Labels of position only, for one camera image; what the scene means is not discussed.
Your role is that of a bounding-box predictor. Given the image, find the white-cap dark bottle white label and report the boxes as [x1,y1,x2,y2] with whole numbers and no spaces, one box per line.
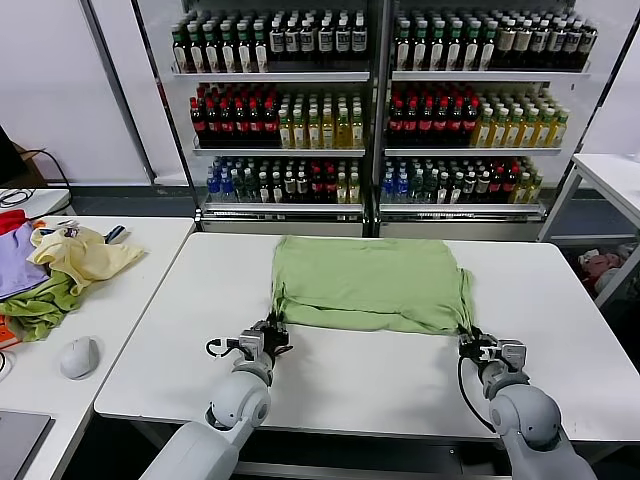
[351,17,367,64]
[269,17,285,64]
[285,17,301,64]
[301,17,317,64]
[335,17,351,64]
[318,17,334,64]

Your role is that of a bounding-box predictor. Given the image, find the dark metal post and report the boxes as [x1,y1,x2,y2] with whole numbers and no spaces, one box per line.
[79,0,157,187]

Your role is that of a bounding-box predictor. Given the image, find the purple garment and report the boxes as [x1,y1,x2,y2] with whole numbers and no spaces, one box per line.
[0,222,51,301]

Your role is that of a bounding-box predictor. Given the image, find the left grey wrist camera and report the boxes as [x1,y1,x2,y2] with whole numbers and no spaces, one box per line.
[238,327,266,361]

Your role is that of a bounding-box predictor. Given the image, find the light green polo shirt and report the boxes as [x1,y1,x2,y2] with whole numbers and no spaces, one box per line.
[269,235,476,337]

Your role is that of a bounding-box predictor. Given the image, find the green-cap bottle tall white label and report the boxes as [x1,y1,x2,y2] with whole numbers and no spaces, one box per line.
[429,20,446,72]
[446,20,463,72]
[479,20,496,72]
[412,20,429,72]
[395,20,412,72]
[463,20,480,72]

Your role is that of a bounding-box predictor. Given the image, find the orange white box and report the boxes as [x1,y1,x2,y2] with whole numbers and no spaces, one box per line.
[0,314,24,350]

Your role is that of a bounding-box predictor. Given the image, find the green-cap bottle beige label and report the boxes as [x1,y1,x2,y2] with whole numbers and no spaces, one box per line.
[188,24,204,74]
[220,24,237,74]
[171,24,188,74]
[204,24,221,74]
[236,24,253,74]
[252,24,269,74]

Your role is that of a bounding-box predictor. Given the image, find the brown cardboard box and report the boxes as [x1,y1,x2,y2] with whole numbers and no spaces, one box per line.
[9,142,49,189]

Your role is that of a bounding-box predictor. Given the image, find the pink garment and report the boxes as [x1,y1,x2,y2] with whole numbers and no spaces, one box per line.
[578,249,625,290]

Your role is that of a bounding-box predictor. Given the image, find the black monitor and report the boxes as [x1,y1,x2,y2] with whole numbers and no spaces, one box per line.
[0,124,29,185]

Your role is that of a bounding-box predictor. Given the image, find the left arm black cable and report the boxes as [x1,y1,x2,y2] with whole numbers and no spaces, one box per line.
[205,338,241,358]

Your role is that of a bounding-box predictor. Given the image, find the white-cap yellow tea bottle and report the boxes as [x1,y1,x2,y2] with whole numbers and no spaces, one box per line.
[506,107,523,149]
[553,107,570,149]
[491,107,508,149]
[522,107,539,149]
[475,107,493,149]
[538,107,555,149]

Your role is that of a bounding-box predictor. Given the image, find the navy white striped cloth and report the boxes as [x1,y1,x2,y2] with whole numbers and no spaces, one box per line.
[102,224,134,247]

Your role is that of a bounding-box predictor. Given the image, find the large red-cap cola bottle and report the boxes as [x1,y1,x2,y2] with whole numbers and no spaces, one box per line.
[248,98,264,147]
[462,98,479,147]
[219,98,235,147]
[191,98,207,147]
[447,98,464,147]
[234,98,250,147]
[432,98,449,147]
[402,98,419,147]
[262,98,279,147]
[205,98,221,147]
[417,98,434,147]
[387,98,404,147]

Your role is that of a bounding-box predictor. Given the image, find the white-cap yellow juice bottle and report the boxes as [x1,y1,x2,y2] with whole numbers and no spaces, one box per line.
[277,108,293,150]
[349,108,365,150]
[320,108,336,150]
[291,108,307,150]
[335,108,351,150]
[306,108,322,150]

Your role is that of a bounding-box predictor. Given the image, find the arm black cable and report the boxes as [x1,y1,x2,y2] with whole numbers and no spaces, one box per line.
[457,349,501,434]
[205,338,241,358]

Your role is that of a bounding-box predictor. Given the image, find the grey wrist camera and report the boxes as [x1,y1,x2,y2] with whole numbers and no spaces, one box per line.
[238,327,266,361]
[499,339,527,374]

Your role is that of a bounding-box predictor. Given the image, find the pale yellow garment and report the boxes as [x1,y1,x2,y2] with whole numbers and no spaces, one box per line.
[27,225,147,296]

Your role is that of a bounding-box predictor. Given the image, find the white printed garment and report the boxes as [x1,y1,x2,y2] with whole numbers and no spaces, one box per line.
[32,218,84,240]

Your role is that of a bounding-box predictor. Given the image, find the grey white garment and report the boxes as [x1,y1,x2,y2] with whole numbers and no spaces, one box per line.
[594,267,640,300]

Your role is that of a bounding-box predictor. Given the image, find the white beverage display shelf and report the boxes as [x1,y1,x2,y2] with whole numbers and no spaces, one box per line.
[372,0,631,241]
[132,0,384,239]

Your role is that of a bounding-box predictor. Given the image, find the red garment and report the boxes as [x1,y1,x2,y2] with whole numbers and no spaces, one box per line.
[0,209,27,235]

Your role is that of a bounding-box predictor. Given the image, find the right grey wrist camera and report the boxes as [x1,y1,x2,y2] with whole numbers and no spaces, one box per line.
[499,339,527,374]

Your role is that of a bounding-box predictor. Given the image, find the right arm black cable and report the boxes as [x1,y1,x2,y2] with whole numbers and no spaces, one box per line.
[457,349,501,434]

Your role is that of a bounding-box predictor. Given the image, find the grey laptop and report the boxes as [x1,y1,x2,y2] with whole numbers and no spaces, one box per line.
[0,410,55,480]

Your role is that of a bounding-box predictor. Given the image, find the white-cap tea bottle beige label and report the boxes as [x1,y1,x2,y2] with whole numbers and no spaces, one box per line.
[514,18,532,70]
[547,18,564,70]
[530,18,548,70]
[579,18,599,70]
[497,18,515,70]
[563,18,581,70]

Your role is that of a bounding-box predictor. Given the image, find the black power cable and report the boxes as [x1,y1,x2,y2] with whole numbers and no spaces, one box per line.
[22,148,72,204]

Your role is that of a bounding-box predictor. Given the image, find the grey computer mouse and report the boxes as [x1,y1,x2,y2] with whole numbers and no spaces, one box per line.
[59,336,100,380]

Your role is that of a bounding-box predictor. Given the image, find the white metal-frame table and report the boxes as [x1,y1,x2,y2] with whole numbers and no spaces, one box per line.
[537,152,640,311]

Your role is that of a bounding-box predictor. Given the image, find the crumpled olive green garment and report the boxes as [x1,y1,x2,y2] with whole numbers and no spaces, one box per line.
[0,272,86,344]

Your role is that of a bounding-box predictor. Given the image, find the black white cable coil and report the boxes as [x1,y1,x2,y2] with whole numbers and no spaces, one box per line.
[0,188,35,208]

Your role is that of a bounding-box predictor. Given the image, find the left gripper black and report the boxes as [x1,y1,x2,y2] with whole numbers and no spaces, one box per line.
[260,309,292,359]

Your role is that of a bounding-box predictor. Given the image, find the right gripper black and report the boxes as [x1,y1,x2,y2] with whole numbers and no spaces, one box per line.
[458,325,501,365]

